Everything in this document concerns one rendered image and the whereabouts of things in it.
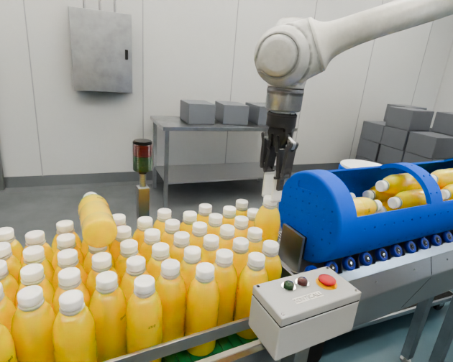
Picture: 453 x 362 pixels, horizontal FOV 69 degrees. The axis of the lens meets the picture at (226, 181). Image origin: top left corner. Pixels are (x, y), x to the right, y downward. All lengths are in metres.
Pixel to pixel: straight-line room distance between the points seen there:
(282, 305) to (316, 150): 4.88
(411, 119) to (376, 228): 3.84
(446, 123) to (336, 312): 4.46
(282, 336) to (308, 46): 0.52
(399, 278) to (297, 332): 0.71
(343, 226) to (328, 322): 0.31
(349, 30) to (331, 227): 0.52
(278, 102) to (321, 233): 0.41
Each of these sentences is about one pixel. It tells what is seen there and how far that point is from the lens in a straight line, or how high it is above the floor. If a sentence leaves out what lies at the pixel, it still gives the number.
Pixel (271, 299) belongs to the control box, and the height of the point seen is 1.10.
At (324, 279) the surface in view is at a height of 1.11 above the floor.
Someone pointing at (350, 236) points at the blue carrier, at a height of 1.09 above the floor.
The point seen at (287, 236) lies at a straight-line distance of 1.06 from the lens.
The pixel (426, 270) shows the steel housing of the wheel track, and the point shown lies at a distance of 1.44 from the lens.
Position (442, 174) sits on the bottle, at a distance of 1.52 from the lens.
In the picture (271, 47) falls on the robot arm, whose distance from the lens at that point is 0.61.
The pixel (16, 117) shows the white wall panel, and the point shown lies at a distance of 4.23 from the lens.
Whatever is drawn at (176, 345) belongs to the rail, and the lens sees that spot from 0.75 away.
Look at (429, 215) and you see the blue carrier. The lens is 1.26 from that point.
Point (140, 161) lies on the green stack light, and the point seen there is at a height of 1.20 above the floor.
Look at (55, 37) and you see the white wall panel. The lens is 4.13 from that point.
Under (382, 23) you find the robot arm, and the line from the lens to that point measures 0.71.
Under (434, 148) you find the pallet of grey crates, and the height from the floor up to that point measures 0.80.
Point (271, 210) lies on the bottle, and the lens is 0.90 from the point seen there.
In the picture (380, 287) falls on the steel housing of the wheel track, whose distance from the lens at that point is 1.25.
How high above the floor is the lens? 1.51
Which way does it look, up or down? 19 degrees down
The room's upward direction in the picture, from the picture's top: 5 degrees clockwise
